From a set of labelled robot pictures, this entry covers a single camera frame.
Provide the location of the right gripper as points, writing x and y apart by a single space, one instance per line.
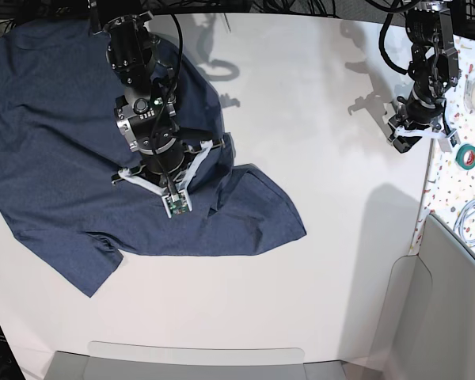
172 168

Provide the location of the terrazzo patterned side surface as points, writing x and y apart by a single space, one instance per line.
449 190

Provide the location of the grey panel at bottom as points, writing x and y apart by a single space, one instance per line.
126 361

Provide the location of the green tape roll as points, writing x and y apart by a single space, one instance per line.
465 157

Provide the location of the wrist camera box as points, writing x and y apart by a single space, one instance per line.
449 142
178 204

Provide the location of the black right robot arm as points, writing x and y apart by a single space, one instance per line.
168 113

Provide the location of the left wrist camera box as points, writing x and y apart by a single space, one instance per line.
449 142

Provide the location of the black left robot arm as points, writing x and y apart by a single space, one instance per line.
433 69

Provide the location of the dark blue t-shirt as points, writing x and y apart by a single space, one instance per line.
60 147

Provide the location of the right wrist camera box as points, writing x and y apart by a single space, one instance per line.
178 204

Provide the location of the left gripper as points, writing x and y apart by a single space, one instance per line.
414 119

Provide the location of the grey panel at right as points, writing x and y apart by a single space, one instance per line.
427 326

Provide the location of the grey panel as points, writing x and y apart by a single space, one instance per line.
126 361
427 326

